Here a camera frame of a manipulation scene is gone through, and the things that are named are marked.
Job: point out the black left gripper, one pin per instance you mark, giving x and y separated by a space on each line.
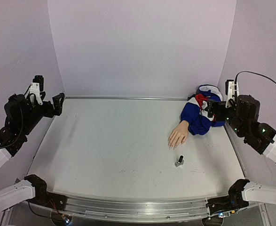
58 109

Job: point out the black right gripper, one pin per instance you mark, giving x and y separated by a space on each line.
220 111

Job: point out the clear nail polish bottle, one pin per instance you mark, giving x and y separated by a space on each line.
179 163

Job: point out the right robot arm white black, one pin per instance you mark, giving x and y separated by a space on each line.
242 114

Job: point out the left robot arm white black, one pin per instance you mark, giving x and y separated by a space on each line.
32 188

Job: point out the mannequin hand with long nails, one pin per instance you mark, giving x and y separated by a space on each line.
179 135

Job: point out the blue white red jacket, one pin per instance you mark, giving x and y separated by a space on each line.
195 112

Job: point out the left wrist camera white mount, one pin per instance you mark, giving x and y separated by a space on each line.
36 90

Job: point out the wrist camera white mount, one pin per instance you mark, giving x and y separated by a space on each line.
232 92
36 90

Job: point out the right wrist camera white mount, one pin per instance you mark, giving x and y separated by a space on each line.
232 92

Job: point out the aluminium front rail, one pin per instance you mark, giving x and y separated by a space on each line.
140 211

